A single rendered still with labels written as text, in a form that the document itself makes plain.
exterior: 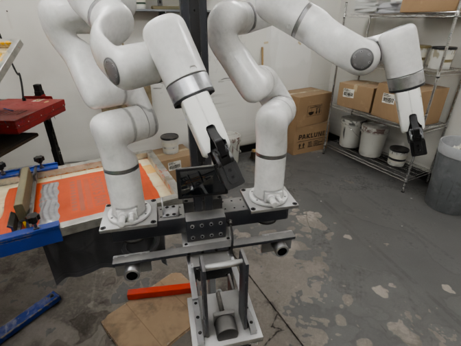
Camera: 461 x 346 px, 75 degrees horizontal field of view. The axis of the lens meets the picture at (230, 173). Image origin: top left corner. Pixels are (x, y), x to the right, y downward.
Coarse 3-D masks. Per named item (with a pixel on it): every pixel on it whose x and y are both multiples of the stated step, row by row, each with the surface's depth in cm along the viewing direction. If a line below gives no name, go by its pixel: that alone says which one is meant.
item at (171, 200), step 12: (144, 156) 169; (60, 168) 151; (72, 168) 154; (84, 168) 157; (156, 168) 153; (0, 180) 141; (12, 180) 143; (168, 180) 140; (168, 204) 125; (84, 216) 114; (96, 216) 114; (60, 228) 108; (72, 228) 110; (84, 228) 112
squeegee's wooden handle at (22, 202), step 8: (24, 168) 135; (24, 176) 128; (24, 184) 122; (16, 192) 116; (24, 192) 117; (16, 200) 111; (24, 200) 113; (16, 208) 109; (24, 208) 110; (24, 216) 111
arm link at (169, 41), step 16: (160, 16) 46; (176, 16) 47; (144, 32) 47; (160, 32) 46; (176, 32) 46; (160, 48) 47; (176, 48) 46; (192, 48) 48; (160, 64) 48; (176, 64) 47; (192, 64) 47; (176, 80) 47
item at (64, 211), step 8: (144, 184) 143; (144, 192) 137; (152, 192) 137; (64, 200) 130; (64, 208) 125; (96, 208) 125; (104, 208) 125; (8, 216) 120; (64, 216) 120; (72, 216) 120; (80, 216) 120; (0, 224) 115; (0, 232) 111; (8, 232) 111
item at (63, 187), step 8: (72, 176) 150; (80, 176) 150; (88, 176) 150; (144, 176) 150; (40, 184) 143; (64, 184) 143; (8, 192) 137; (64, 192) 137; (8, 200) 130; (8, 208) 125
